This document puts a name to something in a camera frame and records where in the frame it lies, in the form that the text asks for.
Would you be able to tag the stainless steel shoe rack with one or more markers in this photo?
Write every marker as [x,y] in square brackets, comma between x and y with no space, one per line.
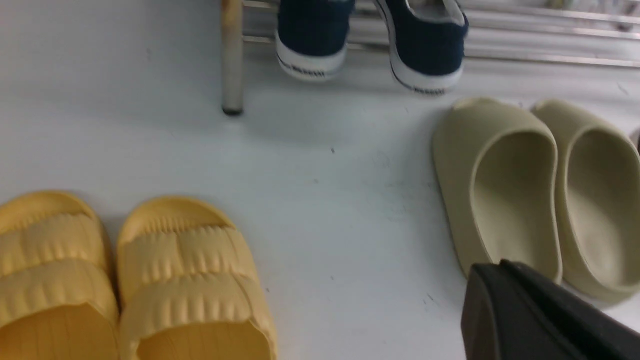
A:
[255,21]

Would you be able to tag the left yellow ridged slipper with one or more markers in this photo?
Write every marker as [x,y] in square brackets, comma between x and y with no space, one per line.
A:
[57,286]

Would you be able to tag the olive green foam slipper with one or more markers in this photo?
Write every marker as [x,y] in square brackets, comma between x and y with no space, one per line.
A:
[496,165]
[596,201]

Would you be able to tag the right yellow ridged slipper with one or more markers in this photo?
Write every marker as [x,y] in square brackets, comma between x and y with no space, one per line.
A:
[188,286]

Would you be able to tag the navy canvas slip-on shoe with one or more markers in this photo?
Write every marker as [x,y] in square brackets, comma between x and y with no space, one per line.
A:
[311,37]
[427,43]

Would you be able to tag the right olive green foam slipper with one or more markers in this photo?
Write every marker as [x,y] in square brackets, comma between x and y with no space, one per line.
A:
[596,201]

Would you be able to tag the yellow ridged slipper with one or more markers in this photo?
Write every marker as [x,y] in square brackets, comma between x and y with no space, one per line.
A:
[188,286]
[57,286]

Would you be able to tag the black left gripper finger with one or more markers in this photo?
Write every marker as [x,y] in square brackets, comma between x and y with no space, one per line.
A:
[512,312]

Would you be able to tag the left olive green foam slipper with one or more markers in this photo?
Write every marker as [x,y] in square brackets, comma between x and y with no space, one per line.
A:
[496,165]

